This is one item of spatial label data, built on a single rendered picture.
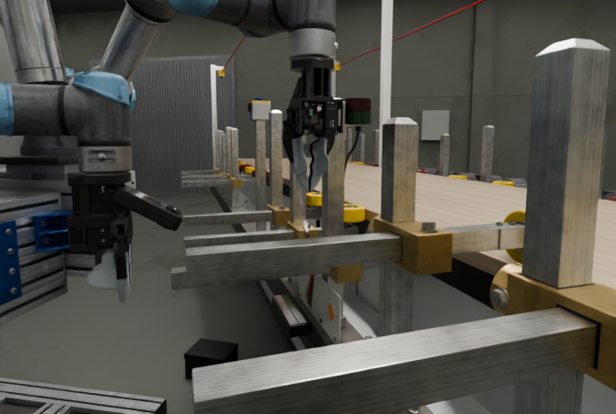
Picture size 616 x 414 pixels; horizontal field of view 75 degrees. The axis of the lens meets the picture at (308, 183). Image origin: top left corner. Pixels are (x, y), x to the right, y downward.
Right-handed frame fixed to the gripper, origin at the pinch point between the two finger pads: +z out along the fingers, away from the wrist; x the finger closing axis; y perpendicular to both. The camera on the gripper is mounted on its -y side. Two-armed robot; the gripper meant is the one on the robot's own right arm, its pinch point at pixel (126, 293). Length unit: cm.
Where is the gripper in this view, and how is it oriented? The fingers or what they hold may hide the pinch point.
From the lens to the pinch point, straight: 74.9
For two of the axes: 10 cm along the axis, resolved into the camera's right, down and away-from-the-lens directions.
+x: 3.0, 1.1, -9.5
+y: -9.5, 0.3, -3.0
